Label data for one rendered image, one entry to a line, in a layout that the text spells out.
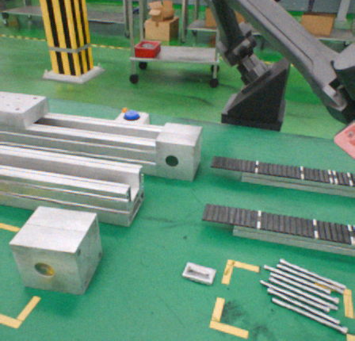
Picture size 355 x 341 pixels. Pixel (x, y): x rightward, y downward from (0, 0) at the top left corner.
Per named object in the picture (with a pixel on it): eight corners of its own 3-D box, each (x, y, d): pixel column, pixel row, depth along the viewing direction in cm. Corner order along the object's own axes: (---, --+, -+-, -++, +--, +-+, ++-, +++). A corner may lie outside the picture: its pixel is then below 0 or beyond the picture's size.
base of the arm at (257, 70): (276, 65, 115) (247, 86, 122) (262, 44, 113) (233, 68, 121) (273, 72, 108) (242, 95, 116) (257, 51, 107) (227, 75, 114)
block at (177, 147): (201, 156, 92) (204, 122, 86) (192, 181, 82) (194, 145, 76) (168, 151, 93) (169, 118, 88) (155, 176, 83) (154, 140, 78)
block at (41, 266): (107, 245, 64) (101, 204, 59) (83, 296, 55) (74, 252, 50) (55, 238, 66) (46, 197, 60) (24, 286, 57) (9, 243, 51)
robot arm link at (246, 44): (253, 57, 116) (240, 68, 117) (234, 32, 113) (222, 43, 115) (260, 55, 107) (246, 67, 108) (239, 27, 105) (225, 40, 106)
